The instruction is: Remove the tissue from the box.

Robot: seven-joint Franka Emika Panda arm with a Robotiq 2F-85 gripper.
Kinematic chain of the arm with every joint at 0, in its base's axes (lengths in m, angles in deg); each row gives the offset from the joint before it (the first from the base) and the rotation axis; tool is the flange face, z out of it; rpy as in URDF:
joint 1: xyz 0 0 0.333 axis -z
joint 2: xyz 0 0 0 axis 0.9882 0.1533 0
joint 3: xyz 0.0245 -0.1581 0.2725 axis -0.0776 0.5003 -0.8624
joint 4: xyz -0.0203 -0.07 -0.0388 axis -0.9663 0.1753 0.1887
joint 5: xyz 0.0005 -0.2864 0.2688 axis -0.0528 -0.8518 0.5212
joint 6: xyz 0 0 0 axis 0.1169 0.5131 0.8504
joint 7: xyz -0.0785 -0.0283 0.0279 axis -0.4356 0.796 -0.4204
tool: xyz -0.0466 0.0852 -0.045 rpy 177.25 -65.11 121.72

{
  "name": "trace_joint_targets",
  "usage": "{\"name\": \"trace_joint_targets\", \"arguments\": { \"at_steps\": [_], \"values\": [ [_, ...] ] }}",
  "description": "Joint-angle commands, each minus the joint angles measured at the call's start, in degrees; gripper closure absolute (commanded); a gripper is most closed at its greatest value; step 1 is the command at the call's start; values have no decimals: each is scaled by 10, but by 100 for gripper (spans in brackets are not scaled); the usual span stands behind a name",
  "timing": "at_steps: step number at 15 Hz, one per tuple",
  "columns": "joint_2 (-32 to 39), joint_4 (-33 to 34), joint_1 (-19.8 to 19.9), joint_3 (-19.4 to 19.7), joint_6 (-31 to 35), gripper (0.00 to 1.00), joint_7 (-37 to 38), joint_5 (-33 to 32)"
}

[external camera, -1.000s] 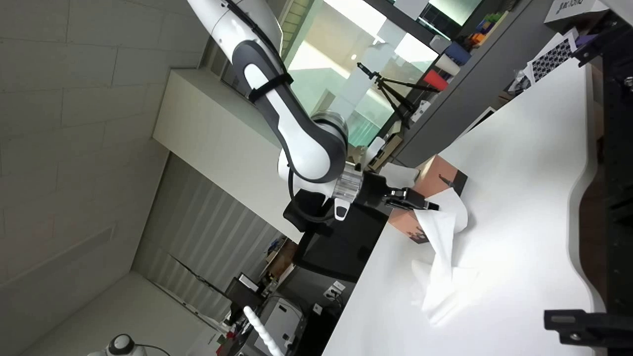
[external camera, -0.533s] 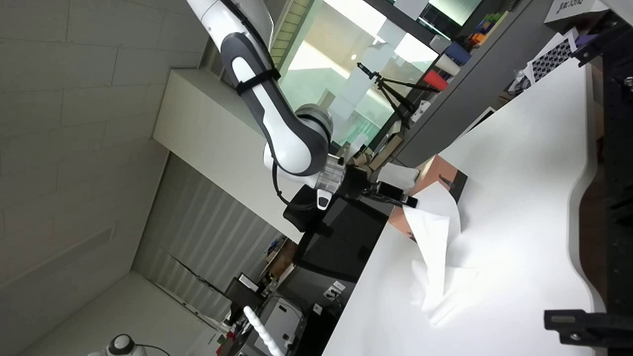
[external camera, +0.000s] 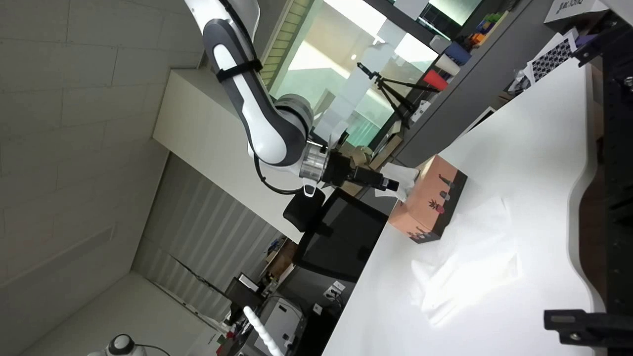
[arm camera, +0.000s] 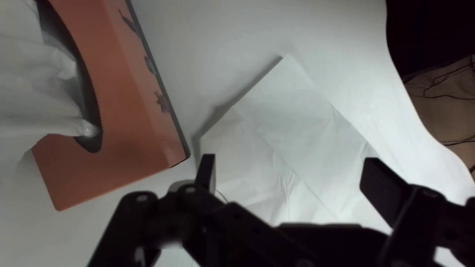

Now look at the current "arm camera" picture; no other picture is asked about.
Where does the orange tissue box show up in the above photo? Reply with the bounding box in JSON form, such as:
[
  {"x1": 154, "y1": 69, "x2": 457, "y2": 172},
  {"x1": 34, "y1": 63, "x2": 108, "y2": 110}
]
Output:
[{"x1": 31, "y1": 0, "x2": 193, "y2": 214}]

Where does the loose flat white tissue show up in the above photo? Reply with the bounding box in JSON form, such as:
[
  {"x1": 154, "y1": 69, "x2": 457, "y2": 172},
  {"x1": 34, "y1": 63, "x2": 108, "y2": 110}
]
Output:
[{"x1": 197, "y1": 52, "x2": 393, "y2": 235}]

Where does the white tissue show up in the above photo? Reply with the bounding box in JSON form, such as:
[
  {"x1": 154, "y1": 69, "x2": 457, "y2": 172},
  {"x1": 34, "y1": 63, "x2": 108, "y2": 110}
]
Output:
[
  {"x1": 0, "y1": 0, "x2": 101, "y2": 144},
  {"x1": 197, "y1": 52, "x2": 393, "y2": 235}
]

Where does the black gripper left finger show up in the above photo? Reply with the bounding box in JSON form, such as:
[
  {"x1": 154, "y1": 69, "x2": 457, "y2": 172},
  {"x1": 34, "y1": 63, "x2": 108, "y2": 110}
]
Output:
[{"x1": 169, "y1": 153, "x2": 234, "y2": 220}]

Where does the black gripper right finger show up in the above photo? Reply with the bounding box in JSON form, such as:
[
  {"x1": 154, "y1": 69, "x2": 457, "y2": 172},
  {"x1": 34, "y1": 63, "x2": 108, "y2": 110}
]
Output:
[{"x1": 359, "y1": 156, "x2": 433, "y2": 229}]

